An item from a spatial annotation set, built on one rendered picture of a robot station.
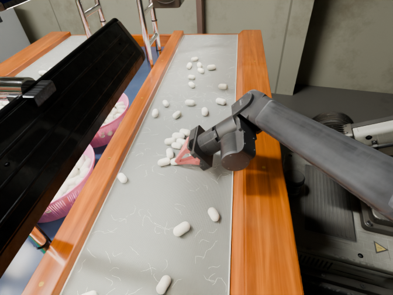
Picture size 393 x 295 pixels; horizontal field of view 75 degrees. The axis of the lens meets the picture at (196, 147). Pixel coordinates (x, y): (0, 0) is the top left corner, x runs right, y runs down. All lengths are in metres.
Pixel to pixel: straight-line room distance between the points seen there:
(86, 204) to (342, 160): 0.51
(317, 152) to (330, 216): 0.62
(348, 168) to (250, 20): 2.22
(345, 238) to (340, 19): 1.88
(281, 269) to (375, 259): 0.48
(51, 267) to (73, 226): 0.08
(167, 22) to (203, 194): 2.25
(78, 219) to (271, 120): 0.44
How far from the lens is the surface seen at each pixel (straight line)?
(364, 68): 2.67
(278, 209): 0.58
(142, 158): 0.72
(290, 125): 0.43
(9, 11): 3.38
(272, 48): 2.31
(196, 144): 0.59
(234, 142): 0.51
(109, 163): 0.70
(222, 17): 2.53
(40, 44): 1.68
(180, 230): 0.54
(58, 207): 0.71
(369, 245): 0.97
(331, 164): 0.35
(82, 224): 0.60
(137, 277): 0.54
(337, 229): 0.95
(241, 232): 0.54
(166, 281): 0.51
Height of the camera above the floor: 1.23
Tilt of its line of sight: 42 degrees down
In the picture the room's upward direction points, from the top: 4 degrees counter-clockwise
